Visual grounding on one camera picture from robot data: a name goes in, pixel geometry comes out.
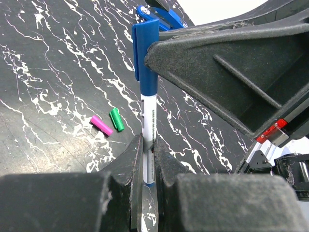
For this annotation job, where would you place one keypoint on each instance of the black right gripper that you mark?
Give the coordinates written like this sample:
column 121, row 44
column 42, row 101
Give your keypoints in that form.
column 269, row 155

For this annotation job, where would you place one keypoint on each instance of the white blue marker pen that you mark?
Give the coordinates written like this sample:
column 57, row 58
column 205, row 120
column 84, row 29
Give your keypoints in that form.
column 148, row 116

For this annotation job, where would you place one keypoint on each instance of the blue stapler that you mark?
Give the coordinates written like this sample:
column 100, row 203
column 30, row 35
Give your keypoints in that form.
column 159, row 9

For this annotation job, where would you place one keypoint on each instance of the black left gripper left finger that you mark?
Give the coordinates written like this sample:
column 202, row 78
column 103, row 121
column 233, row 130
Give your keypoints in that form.
column 106, row 201

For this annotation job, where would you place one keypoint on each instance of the magenta pen cap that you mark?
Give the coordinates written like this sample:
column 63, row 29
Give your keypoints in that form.
column 96, row 121

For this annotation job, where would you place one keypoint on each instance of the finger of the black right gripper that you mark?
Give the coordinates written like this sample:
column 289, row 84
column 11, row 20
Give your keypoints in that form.
column 250, row 76
column 270, row 11

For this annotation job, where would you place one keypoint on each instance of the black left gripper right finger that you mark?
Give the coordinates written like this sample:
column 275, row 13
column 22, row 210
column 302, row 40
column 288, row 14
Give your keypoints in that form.
column 189, row 202

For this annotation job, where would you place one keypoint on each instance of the green pen cap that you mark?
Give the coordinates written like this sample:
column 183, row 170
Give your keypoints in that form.
column 116, row 119

